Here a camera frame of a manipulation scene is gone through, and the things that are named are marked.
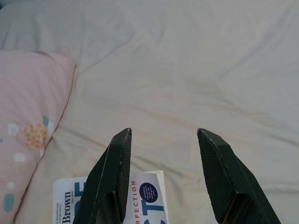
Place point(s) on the pink patterned pillow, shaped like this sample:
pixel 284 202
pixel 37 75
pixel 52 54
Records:
pixel 28 105

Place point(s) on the white book blue letters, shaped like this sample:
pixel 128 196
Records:
pixel 147 198

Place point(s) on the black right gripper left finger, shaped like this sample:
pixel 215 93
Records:
pixel 107 182

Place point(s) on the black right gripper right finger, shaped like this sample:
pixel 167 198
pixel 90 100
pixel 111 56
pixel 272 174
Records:
pixel 233 186

